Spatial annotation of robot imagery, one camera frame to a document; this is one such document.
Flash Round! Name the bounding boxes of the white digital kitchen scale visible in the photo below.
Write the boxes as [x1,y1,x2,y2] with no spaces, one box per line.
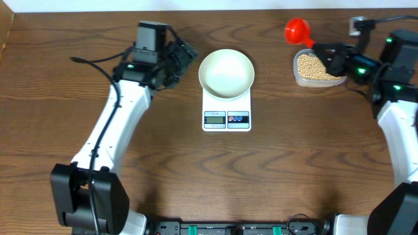
[202,90,251,132]

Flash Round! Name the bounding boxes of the left gripper grey camera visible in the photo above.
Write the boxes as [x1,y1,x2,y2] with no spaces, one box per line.
[133,21,167,65]

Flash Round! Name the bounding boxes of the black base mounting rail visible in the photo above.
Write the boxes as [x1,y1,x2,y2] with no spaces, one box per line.
[144,218,330,235]

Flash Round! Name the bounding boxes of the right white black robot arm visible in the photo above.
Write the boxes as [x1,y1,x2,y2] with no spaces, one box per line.
[312,30,417,234]

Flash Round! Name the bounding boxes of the red plastic measuring scoop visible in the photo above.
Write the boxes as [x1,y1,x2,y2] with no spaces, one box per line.
[284,18,315,49]

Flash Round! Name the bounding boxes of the clear plastic bean container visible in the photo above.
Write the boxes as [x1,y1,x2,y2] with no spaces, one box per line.
[293,49,346,88]

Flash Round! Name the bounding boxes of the soybeans in container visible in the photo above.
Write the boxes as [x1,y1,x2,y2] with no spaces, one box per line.
[297,54,340,80]

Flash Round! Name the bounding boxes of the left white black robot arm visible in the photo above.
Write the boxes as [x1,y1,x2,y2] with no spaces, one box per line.
[50,39,198,234]

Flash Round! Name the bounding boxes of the white round bowl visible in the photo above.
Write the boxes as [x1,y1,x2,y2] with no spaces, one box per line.
[198,49,255,99]

